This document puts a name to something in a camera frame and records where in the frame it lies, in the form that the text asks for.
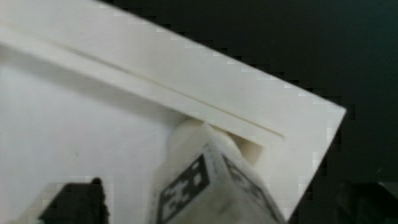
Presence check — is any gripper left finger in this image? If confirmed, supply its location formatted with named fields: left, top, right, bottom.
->
left=40, top=178, right=111, bottom=224

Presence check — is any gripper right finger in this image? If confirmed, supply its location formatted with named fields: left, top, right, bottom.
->
left=336, top=182, right=398, bottom=224

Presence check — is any white table leg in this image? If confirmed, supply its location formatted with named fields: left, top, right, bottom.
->
left=148, top=120, right=288, bottom=224

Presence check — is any white square table top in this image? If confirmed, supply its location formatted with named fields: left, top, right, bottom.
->
left=0, top=0, right=345, bottom=224

